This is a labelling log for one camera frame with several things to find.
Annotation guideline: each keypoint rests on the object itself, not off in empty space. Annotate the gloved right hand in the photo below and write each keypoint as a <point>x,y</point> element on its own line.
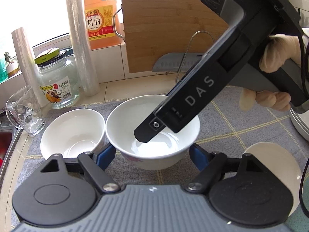
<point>280,49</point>

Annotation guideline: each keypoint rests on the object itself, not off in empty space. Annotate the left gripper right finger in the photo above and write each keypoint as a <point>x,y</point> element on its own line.
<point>241,190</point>

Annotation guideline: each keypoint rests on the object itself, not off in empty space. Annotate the green detergent bottle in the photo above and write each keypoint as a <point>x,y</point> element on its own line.
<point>3,72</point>

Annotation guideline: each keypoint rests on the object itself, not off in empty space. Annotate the red white basin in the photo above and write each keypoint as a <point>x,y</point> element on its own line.
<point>5,140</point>

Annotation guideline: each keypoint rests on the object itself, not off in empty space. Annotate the clear glass cup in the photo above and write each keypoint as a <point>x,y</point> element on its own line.
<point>24,112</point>

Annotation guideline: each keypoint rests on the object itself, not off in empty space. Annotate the wooden cutting board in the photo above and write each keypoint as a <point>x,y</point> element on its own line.
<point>157,27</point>

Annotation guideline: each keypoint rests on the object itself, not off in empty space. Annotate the orange cooking wine jug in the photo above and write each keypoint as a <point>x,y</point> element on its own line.
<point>101,22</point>

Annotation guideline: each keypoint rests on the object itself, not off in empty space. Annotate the glass jar green lid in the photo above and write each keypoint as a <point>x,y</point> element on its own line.
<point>57,78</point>

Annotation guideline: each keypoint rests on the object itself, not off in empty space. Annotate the small potted plant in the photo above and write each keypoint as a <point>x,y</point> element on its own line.
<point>12,67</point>

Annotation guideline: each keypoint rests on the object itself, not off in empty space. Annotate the kitchen knife black handle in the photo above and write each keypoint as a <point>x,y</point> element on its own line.
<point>170,62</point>

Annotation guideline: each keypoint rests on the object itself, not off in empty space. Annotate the plastic wrap roll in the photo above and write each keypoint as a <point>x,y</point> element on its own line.
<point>81,47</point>

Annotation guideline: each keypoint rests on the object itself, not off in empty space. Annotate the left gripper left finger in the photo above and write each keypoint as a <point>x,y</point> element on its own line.
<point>61,191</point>

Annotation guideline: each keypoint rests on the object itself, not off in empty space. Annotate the white plate with fruit print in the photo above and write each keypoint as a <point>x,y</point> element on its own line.
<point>301,123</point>

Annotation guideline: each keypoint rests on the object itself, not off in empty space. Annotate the plain white bowl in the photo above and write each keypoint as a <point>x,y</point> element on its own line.
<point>72,133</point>

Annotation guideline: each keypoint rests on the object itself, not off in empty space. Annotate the white bowl pink flower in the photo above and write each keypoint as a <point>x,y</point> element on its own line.
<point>162,151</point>

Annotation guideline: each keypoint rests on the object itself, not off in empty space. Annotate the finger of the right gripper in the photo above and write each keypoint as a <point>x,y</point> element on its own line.
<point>148,129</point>

